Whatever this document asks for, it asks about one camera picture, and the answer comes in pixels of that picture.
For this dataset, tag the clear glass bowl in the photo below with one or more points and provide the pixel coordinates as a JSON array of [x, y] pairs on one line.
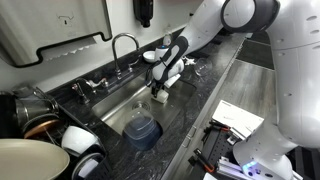
[[203, 66]]

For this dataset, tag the plain white cup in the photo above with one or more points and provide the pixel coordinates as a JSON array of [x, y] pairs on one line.
[[163, 97]]

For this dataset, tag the black soap dispenser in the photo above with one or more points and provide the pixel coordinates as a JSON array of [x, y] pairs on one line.
[[143, 11]]

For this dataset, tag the copper coloured pan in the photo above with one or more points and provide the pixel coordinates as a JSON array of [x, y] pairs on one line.
[[41, 126]]

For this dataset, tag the small white bowl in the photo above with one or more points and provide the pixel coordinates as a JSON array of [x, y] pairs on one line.
[[149, 56]]

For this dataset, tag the steel paper towel dispenser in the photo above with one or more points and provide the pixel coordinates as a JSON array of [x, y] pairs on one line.
[[50, 23]]

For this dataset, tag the blue ceramic bowl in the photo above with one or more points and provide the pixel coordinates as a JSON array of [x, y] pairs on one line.
[[143, 141]]

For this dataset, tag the stainless steel pot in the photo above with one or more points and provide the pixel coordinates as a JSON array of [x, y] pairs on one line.
[[33, 106]]

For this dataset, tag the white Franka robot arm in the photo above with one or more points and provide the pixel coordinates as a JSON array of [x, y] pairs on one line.
[[300, 83]]

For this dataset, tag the black dish rack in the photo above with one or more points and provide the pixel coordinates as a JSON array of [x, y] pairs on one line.
[[103, 166]]

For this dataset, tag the stainless steel sink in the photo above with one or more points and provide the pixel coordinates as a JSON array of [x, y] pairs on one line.
[[173, 106]]

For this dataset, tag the aluminium extrusion bar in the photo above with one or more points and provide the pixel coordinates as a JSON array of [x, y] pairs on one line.
[[230, 168]]

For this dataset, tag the crumpled white paper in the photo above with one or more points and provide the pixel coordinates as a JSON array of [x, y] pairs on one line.
[[189, 61]]

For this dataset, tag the chrome side sprayer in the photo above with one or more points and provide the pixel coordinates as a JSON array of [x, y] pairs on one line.
[[81, 90]]

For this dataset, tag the clear soap bottle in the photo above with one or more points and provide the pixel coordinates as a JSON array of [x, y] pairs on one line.
[[167, 39]]

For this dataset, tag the black orange bar clamp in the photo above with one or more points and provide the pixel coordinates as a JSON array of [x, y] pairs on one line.
[[203, 160], [218, 126]]

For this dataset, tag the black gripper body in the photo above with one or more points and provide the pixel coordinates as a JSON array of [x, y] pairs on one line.
[[158, 85]]

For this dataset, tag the chrome faucet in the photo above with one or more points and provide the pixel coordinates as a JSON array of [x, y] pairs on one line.
[[114, 56]]

